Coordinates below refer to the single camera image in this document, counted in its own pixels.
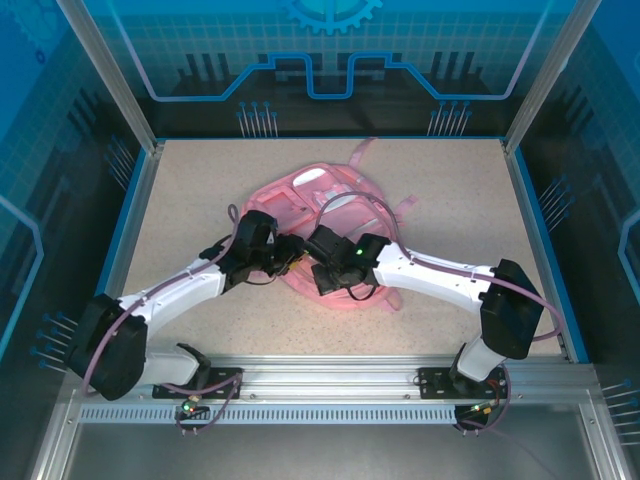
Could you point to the pink school backpack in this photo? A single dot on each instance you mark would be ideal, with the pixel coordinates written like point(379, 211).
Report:
point(280, 200)

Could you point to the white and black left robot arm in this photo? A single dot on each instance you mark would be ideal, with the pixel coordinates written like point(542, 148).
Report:
point(175, 297)

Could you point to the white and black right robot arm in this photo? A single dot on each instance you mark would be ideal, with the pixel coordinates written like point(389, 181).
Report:
point(435, 275)

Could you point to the grey metal bench panel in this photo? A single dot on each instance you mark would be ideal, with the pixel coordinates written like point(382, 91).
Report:
point(325, 455)

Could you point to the aluminium mounting rail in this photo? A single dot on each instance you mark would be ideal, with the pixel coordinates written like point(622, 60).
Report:
point(325, 372)

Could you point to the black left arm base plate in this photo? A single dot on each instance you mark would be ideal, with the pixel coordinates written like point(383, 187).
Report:
point(217, 372)

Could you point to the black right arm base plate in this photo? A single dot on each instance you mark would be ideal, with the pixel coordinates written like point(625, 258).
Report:
point(432, 385)

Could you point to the aluminium frame post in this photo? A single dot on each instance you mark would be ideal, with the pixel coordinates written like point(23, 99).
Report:
point(542, 75)
point(116, 75)

